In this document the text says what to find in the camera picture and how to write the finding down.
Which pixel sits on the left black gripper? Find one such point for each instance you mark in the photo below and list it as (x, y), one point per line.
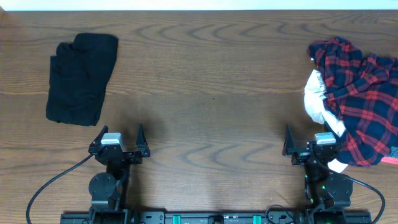
(142, 150)

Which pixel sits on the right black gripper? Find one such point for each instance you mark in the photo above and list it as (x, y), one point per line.
(301, 155)

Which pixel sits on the red navy plaid shirt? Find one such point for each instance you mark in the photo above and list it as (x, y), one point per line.
(361, 91)

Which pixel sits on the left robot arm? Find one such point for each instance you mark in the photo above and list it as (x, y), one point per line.
(108, 189)

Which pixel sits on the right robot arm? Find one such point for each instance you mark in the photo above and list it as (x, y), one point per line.
(328, 191)

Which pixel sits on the white fern print cloth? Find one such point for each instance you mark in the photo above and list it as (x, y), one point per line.
(314, 97)

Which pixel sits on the black folded garment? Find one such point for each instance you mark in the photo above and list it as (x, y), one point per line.
(79, 73)

